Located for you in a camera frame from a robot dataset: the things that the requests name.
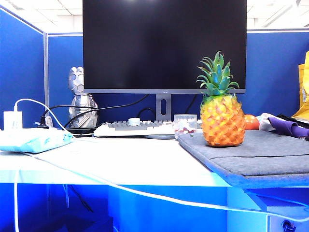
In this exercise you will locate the yellow paper envelope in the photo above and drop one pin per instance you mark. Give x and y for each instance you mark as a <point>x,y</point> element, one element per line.
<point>303,106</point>

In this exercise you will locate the gray partition frame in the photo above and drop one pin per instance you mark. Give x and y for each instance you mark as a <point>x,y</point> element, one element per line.
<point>45,72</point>

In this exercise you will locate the light blue wet wipes pack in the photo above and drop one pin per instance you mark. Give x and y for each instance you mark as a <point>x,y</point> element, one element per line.
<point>33,140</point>

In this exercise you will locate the orange round fruit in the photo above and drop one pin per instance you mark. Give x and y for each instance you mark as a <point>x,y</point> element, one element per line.
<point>252,122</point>

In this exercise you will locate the purple cloth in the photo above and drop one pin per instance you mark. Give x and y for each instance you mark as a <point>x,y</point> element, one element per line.
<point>287,127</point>

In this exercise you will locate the white charger block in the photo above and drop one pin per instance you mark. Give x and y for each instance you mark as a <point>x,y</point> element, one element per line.
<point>12,120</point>

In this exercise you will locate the orange plastic pineapple green crown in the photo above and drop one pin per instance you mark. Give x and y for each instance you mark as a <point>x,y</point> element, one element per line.
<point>222,123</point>

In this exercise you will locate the white cloth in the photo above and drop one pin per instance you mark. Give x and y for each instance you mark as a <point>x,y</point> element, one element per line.
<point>264,122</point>

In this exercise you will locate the silver faceted figurine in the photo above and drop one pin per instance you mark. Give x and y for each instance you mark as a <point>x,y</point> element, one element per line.
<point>79,104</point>

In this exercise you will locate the black bag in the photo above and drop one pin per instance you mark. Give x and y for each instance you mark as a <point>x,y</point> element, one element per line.
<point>287,117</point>

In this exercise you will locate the clear glass cup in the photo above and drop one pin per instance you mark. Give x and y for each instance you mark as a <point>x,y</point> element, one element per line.
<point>184,125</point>

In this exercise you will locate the white and gray keyboard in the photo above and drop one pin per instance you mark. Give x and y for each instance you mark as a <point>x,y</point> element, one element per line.
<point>125,130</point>

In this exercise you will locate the black computer monitor gray stand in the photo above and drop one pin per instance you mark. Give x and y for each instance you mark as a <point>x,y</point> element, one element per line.
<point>157,48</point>

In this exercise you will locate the black power plug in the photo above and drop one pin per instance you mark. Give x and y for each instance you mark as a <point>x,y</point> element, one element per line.
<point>43,122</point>

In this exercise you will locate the white drawer cabinet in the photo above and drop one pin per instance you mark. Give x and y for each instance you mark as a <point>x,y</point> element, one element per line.
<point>299,227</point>

